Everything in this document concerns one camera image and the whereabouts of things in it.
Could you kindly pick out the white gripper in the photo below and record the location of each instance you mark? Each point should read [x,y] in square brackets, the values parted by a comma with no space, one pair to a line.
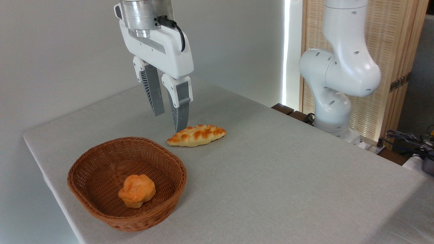
[166,51]

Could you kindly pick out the metal screen hinge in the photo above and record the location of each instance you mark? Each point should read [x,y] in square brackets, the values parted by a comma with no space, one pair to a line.
[400,82]

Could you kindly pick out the bamboo folding screen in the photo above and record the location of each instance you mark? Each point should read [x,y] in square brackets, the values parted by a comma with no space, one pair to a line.
[393,34]

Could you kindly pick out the grey tablecloth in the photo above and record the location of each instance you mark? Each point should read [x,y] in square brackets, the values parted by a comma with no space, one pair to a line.
[271,186]

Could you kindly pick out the grey box device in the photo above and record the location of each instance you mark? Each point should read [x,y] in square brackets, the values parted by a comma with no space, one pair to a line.
[428,166]

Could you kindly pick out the long braided bread loaf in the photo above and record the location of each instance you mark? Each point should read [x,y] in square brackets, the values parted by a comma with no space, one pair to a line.
[196,135]

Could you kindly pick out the dark wooden block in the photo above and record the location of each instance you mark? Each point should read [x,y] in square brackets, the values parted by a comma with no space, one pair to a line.
[282,108]
[298,117]

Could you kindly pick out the round knotted bread roll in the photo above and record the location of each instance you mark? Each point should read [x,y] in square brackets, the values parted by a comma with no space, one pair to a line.
[137,191]

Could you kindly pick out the brown wicker basket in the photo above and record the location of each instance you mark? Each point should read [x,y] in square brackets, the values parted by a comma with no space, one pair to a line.
[101,217]

